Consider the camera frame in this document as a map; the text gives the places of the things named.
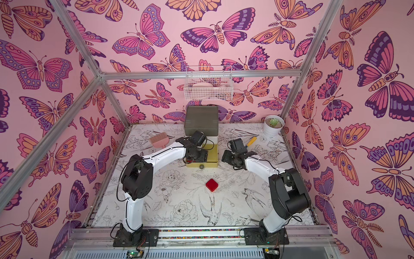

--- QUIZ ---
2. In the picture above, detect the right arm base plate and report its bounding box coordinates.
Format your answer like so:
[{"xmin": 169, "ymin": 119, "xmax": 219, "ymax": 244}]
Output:
[{"xmin": 243, "ymin": 227, "xmax": 290, "ymax": 246}]

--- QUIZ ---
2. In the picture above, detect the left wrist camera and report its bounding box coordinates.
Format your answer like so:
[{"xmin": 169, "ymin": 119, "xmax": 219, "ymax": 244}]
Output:
[{"xmin": 189, "ymin": 131, "xmax": 207, "ymax": 147}]

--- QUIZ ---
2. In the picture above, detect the white potted succulent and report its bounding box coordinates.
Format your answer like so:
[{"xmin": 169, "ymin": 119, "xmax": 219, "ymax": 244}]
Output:
[{"xmin": 263, "ymin": 115, "xmax": 285, "ymax": 138}]

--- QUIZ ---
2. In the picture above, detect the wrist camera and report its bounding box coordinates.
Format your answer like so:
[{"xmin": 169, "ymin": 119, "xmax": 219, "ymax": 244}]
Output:
[
  {"xmin": 229, "ymin": 138, "xmax": 248, "ymax": 154},
  {"xmin": 189, "ymin": 131, "xmax": 207, "ymax": 147}
]

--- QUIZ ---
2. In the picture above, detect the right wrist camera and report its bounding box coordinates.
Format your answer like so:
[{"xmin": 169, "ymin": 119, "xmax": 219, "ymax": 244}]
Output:
[{"xmin": 229, "ymin": 138, "xmax": 248, "ymax": 154}]

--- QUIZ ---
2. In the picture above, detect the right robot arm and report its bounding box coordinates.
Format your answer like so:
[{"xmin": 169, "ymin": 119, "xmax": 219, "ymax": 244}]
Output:
[{"xmin": 222, "ymin": 138, "xmax": 312, "ymax": 244}]

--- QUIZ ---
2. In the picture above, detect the white wire basket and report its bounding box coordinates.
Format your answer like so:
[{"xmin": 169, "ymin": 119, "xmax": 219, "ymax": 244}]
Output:
[{"xmin": 182, "ymin": 66, "xmax": 234, "ymax": 101}]

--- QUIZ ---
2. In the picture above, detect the three-tier drawer cabinet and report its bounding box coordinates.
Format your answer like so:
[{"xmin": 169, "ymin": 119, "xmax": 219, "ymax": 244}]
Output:
[{"xmin": 184, "ymin": 105, "xmax": 219, "ymax": 169}]

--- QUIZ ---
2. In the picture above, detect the pink dustpan brush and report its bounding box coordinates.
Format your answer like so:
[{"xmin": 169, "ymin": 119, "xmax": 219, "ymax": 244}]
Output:
[{"xmin": 149, "ymin": 132, "xmax": 170, "ymax": 148}]

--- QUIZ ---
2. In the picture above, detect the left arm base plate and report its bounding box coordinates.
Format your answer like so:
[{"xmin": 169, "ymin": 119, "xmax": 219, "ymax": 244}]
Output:
[{"xmin": 113, "ymin": 229, "xmax": 160, "ymax": 247}]

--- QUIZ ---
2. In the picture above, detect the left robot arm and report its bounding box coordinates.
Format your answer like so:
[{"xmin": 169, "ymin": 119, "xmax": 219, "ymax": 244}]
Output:
[{"xmin": 120, "ymin": 131, "xmax": 208, "ymax": 234}]

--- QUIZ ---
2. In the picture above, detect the blue yellow garden fork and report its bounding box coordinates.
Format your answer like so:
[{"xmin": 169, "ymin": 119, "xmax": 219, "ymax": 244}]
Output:
[{"xmin": 245, "ymin": 137, "xmax": 257, "ymax": 147}]

